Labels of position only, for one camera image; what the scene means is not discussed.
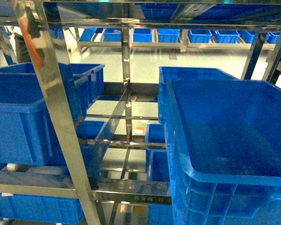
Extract blue bin bottom left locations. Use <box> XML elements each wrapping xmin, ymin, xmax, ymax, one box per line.
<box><xmin>0</xmin><ymin>193</ymin><xmax>84</xmax><ymax>225</ymax></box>

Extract blue bin behind left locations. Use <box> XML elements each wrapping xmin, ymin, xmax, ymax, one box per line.
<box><xmin>0</xmin><ymin>62</ymin><xmax>105</xmax><ymax>118</ymax></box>

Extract large blue bin front left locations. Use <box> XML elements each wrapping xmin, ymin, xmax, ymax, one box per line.
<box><xmin>0</xmin><ymin>73</ymin><xmax>105</xmax><ymax>177</ymax></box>

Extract large blue bin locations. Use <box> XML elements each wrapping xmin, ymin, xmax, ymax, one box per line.
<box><xmin>166</xmin><ymin>80</ymin><xmax>281</xmax><ymax>225</ymax></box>
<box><xmin>0</xmin><ymin>73</ymin><xmax>105</xmax><ymax>177</ymax></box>

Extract stainless steel shelf cart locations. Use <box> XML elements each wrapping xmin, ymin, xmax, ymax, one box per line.
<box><xmin>0</xmin><ymin>0</ymin><xmax>281</xmax><ymax>225</ymax></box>

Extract large blue bin front right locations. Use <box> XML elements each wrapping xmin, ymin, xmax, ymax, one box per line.
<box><xmin>166</xmin><ymin>80</ymin><xmax>281</xmax><ymax>225</ymax></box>

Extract blue bin behind right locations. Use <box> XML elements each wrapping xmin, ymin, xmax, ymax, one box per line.
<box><xmin>158</xmin><ymin>66</ymin><xmax>236</xmax><ymax>124</ymax></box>

